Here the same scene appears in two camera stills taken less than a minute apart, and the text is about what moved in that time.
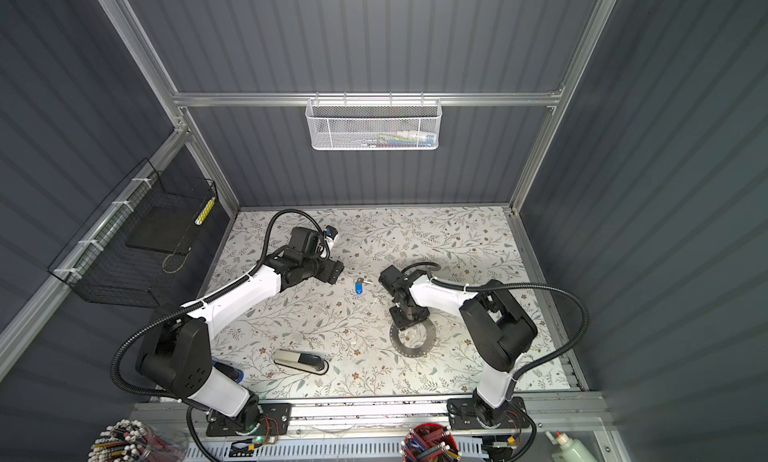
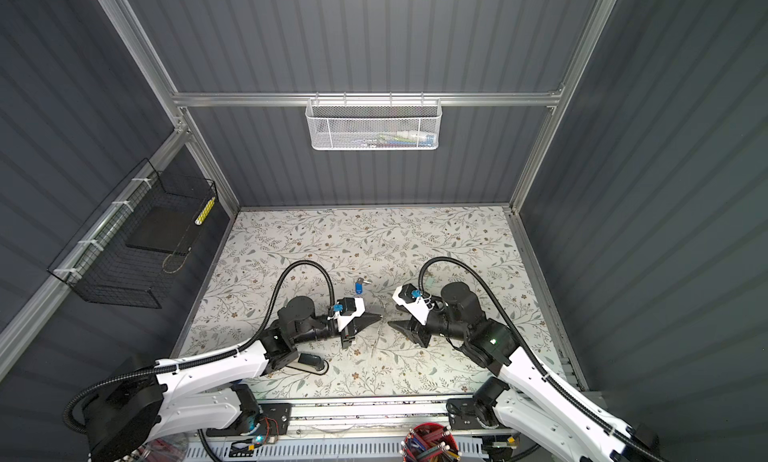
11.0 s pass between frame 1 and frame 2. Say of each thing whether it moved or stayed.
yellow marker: stayed
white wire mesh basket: stayed
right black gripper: moved
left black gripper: moved
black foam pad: stayed
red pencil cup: stayed
